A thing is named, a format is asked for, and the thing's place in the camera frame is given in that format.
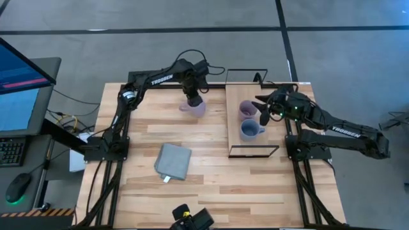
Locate plain lavender mug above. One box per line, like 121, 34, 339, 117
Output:
178, 100, 208, 119

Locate black computer mouse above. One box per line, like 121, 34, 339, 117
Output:
4, 172, 33, 204

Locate black floor cable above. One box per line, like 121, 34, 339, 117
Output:
52, 88, 101, 107

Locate yellow cable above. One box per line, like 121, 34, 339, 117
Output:
56, 114, 79, 132

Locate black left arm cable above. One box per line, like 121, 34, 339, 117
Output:
174, 49, 226, 77

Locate white box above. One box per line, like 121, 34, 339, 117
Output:
69, 132, 88, 173

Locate grey-framed computer monitor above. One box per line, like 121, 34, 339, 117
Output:
0, 57, 62, 138

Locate black backlit keyboard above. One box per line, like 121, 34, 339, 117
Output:
0, 136, 27, 168

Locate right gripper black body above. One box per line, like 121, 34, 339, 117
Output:
267, 89, 305, 122

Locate purple and cream ribbed mug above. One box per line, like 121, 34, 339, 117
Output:
237, 100, 259, 122

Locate black stand legs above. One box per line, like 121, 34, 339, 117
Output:
379, 110, 409, 132

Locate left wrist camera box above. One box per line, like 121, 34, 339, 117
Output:
194, 59, 211, 77

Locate folded grey towel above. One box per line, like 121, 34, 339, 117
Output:
153, 142, 192, 184

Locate tilted computer monitor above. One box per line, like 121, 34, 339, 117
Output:
0, 37, 58, 96

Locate black aluminium rig frame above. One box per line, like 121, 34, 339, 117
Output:
72, 81, 348, 230

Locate grey-blue faceted mug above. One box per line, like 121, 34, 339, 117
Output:
239, 118, 266, 142

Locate yellow-black hazard tape strip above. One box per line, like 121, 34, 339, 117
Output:
0, 208, 75, 219

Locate grey side desk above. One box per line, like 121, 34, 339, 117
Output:
0, 134, 54, 214

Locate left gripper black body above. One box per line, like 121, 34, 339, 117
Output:
181, 75, 206, 101

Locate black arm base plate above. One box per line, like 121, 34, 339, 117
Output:
83, 136, 130, 162
285, 134, 332, 161

